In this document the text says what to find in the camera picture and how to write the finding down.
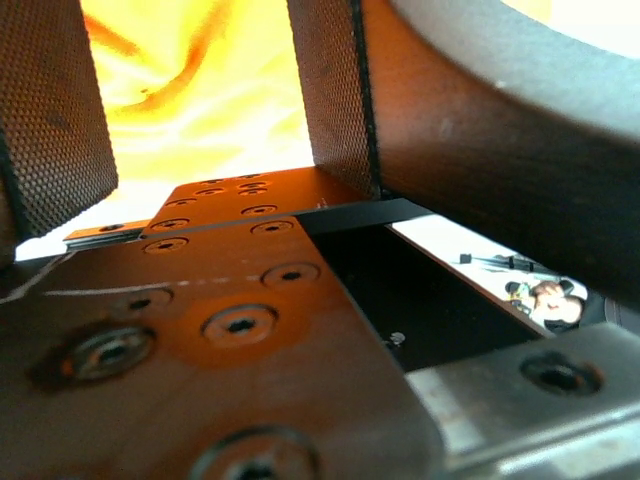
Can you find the orange t shirt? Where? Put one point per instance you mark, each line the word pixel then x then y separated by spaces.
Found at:
pixel 192 90

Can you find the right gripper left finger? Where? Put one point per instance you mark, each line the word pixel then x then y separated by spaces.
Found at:
pixel 56 154

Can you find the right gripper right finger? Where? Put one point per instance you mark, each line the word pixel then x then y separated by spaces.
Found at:
pixel 489 118

